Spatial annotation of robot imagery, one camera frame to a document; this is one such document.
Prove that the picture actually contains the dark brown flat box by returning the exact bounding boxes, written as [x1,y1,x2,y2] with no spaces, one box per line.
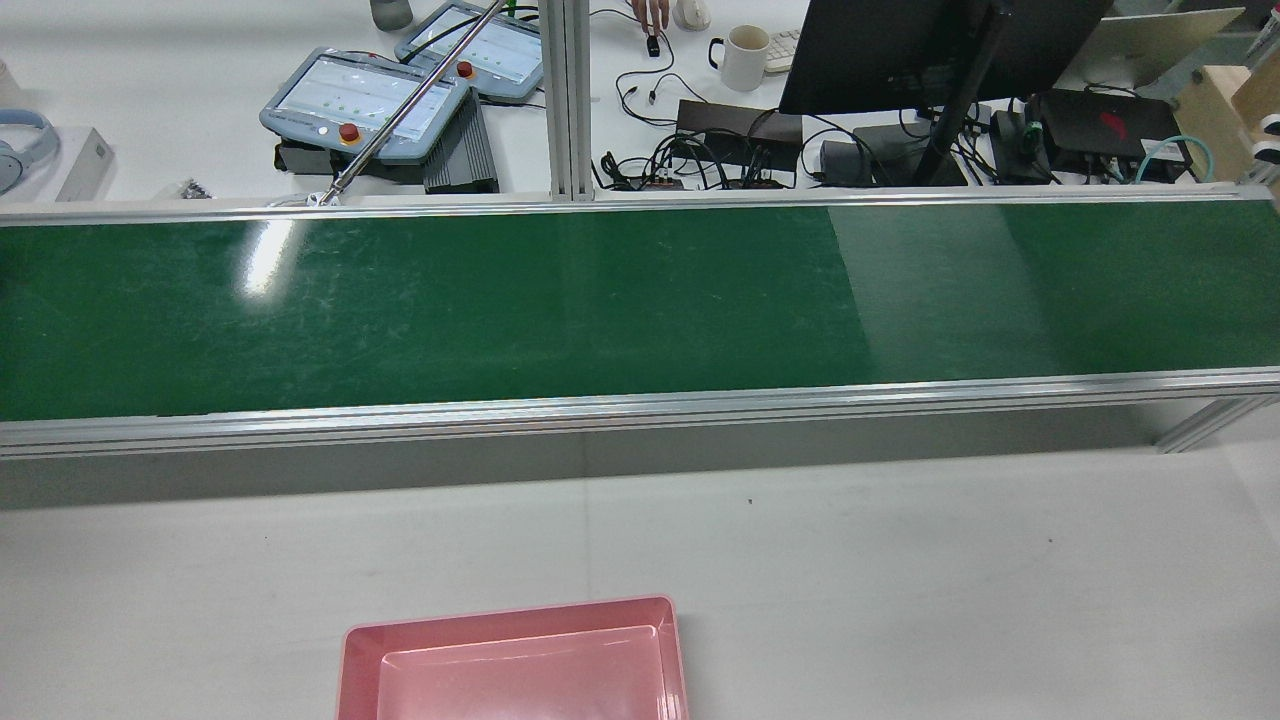
[676,98,804,171]

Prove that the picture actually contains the dark grey finned box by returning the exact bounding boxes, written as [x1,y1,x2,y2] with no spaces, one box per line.
[422,88,501,195]

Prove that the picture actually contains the pink plastic box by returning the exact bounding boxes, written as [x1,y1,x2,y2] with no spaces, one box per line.
[335,595,691,720]

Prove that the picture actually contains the dark metal box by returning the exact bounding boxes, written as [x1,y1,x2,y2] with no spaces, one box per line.
[275,138,429,187]

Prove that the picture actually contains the white cardboard box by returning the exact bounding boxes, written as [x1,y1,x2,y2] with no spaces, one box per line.
[55,127,116,203]

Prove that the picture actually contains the wooden box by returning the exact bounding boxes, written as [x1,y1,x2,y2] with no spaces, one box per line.
[1172,55,1280,186]

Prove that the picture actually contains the grey power adapter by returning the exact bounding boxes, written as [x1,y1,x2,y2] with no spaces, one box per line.
[820,140,876,187]

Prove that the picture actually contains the grey blue teach pendant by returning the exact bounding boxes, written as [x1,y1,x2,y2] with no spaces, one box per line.
[258,46,473,166]
[393,0,546,106]

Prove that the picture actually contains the black monitor with stand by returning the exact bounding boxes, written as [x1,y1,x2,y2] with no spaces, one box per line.
[778,0,1116,188]

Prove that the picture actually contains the black docking adapter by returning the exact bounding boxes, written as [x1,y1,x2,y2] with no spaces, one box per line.
[990,108,1051,183]

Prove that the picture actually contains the black mini computer red logo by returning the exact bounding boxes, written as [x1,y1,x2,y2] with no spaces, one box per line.
[1040,88,1191,161]

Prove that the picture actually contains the silver laptop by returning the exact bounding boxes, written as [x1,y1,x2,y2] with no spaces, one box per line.
[1060,5,1246,91]

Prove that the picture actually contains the light blue headphones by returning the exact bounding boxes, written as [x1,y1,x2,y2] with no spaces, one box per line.
[0,108,61,196]

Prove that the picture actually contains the green belt conveyor aluminium frame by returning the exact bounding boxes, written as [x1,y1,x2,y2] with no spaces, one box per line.
[0,183,1280,461]

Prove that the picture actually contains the tangled black cables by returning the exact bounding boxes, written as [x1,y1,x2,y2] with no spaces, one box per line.
[597,105,831,191]

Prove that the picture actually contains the thin black cable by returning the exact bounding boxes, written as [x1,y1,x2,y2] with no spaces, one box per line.
[613,68,706,129]

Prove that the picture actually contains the aluminium profile post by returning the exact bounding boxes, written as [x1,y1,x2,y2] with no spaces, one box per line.
[538,0,596,203]

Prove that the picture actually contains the white mug black handle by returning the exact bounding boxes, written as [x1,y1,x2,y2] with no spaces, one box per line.
[708,24,773,93]

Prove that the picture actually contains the teal cable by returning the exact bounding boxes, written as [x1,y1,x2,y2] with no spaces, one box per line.
[1135,133,1216,186]

